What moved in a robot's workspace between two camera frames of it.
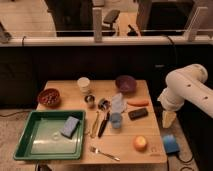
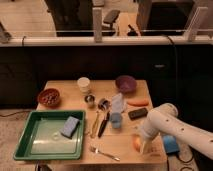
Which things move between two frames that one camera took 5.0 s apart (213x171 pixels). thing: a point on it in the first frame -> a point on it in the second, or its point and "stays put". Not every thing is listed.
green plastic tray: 51,135 stays put
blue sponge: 69,126 stays put
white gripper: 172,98 -> 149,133
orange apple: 140,143 stays put
